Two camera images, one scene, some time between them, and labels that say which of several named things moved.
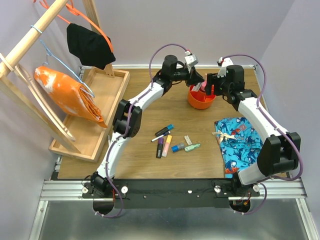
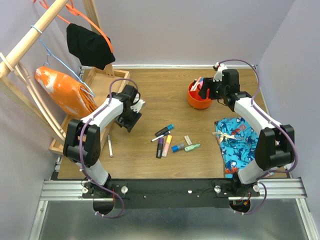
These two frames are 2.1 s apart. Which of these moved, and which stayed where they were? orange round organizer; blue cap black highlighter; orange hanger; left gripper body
Moved: left gripper body
Stayed: orange hanger; blue cap black highlighter; orange round organizer
